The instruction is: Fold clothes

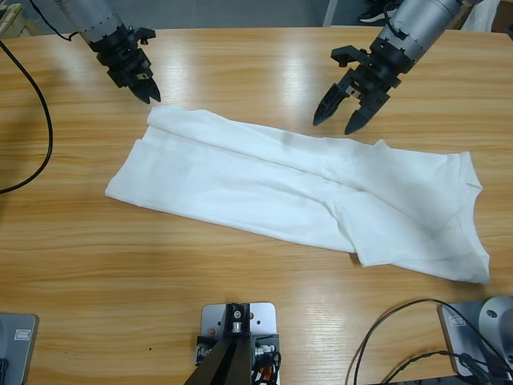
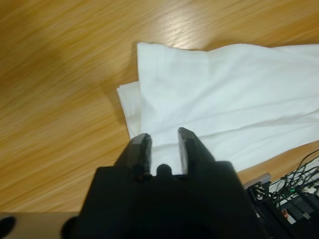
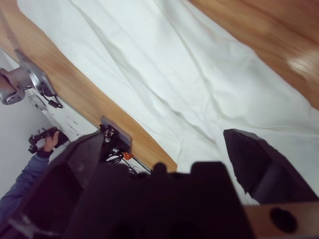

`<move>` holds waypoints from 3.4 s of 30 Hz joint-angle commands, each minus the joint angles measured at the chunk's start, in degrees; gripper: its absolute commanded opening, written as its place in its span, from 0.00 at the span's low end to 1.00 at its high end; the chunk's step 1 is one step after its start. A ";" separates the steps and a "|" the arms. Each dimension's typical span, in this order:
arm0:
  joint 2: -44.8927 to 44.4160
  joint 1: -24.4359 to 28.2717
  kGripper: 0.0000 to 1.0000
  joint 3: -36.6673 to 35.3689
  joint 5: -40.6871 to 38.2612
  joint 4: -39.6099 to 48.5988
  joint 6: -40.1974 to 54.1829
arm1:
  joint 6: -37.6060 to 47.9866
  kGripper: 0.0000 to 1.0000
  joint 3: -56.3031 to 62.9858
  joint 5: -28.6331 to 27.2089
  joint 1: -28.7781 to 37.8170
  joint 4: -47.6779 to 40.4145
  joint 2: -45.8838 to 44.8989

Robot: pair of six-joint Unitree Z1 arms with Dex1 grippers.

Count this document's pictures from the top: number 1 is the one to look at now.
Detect black clamp with silver knob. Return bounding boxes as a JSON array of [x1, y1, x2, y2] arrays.
[[250, 332, 281, 376], [195, 335, 220, 367]]

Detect white metal pole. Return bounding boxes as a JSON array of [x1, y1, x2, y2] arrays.
[[322, 0, 338, 26]]

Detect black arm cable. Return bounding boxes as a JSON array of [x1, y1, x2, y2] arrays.
[[30, 0, 81, 42], [382, 3, 398, 30]]

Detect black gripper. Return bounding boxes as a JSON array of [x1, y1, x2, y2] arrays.
[[312, 38, 414, 136], [87, 24, 163, 105]]

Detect thick black curved cable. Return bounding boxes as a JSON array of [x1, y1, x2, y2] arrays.
[[0, 39, 55, 196]]

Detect white t-shirt with black logo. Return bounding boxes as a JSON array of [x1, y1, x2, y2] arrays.
[[104, 104, 491, 286]]

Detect black sneaker with white sole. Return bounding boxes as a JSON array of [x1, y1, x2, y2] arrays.
[[357, 3, 396, 23]]

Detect dark camera post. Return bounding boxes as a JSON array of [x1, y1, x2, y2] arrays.
[[187, 303, 254, 385]]

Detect thin dark cable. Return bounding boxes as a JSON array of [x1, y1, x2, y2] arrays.
[[376, 351, 482, 385]]

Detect white bag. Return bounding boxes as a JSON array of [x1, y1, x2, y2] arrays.
[[467, 0, 502, 33]]

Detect white mount block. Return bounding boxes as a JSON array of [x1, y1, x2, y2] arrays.
[[200, 302, 281, 385]]

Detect black and orange cable bundle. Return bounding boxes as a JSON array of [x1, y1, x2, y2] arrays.
[[252, 352, 284, 385]]

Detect wooden pallet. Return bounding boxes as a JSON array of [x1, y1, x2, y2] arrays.
[[0, 2, 41, 39]]

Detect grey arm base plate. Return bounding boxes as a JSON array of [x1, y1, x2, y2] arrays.
[[437, 301, 513, 379], [0, 313, 40, 385]]

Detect black gripper side bracket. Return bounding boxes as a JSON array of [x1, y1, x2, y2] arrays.
[[127, 26, 156, 45], [330, 46, 372, 68]]

